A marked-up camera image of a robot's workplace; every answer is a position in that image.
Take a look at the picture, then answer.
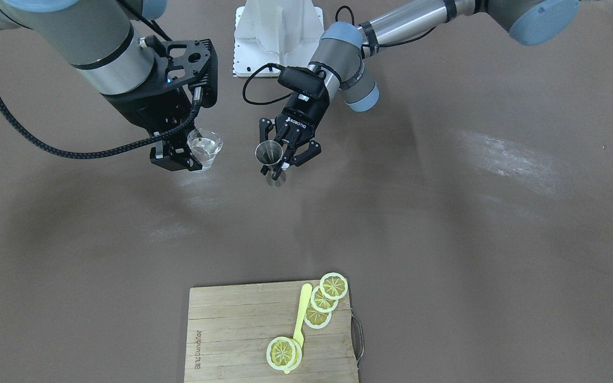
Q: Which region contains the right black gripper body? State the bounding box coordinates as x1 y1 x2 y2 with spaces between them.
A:
103 80 201 136

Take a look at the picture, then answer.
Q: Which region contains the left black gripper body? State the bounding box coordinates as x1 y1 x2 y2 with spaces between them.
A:
275 92 330 143

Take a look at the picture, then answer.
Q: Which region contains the steel measuring jigger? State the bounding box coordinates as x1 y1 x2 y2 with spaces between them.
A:
255 140 286 187

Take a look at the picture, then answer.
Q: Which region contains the clear glass cup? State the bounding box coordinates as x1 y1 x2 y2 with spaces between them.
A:
187 128 223 171

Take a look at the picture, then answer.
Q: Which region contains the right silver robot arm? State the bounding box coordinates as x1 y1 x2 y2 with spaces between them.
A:
0 1 218 171

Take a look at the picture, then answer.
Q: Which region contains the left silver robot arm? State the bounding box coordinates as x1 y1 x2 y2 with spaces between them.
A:
255 1 581 182

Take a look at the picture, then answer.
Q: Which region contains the lemon slice end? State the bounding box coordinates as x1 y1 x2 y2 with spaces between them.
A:
319 272 349 300

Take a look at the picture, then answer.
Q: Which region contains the lemon slice middle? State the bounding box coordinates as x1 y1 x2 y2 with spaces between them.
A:
310 287 338 314

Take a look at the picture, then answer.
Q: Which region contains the yellow plastic spoon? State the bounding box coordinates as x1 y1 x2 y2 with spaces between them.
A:
284 283 313 374

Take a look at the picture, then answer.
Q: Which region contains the lemon slice near spoon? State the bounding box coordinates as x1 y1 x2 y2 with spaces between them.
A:
304 305 333 329

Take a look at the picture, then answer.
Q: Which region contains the wooden cutting board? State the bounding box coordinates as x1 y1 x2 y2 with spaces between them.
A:
184 281 360 382

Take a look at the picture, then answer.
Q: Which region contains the lemon slice on spoon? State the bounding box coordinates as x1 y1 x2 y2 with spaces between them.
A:
266 336 303 374

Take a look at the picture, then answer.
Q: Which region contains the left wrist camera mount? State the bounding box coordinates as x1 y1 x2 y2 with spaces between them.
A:
278 66 327 100

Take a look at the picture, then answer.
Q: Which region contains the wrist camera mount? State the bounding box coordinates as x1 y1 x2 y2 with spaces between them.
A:
139 36 218 107
278 66 327 100

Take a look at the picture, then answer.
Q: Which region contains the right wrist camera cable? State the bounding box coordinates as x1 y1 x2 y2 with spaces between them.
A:
0 5 203 160

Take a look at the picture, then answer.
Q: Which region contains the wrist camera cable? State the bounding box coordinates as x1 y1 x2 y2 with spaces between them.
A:
242 63 299 106
0 5 203 160

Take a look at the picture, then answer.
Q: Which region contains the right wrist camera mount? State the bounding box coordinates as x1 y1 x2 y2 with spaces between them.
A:
139 36 218 107

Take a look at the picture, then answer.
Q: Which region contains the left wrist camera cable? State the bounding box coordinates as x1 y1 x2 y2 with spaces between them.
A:
242 63 299 106

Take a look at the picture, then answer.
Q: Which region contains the white camera pillar base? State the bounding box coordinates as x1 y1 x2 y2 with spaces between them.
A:
232 1 324 77

